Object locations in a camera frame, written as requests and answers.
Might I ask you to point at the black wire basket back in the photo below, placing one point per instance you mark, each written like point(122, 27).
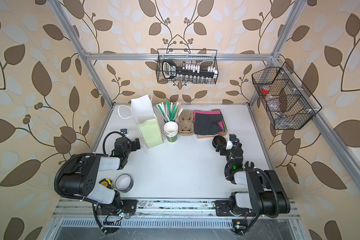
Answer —
point(203, 57)

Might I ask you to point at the brown cardboard sheet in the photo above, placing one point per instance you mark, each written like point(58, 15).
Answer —
point(223, 134)

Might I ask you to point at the stack of coloured napkins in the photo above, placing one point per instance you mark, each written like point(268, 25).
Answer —
point(209, 122)

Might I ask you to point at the green white paper bag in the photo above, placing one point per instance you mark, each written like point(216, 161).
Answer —
point(142, 112)

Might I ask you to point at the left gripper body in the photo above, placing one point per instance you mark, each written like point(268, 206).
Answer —
point(133, 144)

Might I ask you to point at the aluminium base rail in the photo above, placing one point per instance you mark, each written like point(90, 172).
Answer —
point(163, 208)

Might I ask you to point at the black wire basket right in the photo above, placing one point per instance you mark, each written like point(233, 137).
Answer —
point(297, 100)

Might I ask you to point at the grey duct tape roll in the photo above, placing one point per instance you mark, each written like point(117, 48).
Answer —
point(124, 183)

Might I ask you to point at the black coffee lid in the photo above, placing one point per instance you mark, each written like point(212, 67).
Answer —
point(219, 142)

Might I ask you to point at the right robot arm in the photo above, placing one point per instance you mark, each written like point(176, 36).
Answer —
point(265, 195)

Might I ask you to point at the cup of wrapped straws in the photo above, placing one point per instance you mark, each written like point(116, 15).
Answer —
point(170, 111)

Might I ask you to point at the red capped plastic bottle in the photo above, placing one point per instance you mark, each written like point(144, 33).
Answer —
point(273, 102)

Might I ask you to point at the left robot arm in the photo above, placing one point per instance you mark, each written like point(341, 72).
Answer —
point(77, 179)

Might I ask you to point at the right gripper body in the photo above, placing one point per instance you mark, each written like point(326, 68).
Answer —
point(225, 149)

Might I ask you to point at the black wire basket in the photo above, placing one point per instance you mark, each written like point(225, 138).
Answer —
point(297, 100)
point(203, 57)

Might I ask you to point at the yellow black tape measure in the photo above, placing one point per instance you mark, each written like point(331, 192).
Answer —
point(107, 183)

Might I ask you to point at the brown pulp cup carriers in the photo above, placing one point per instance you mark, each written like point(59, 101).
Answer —
point(186, 123)

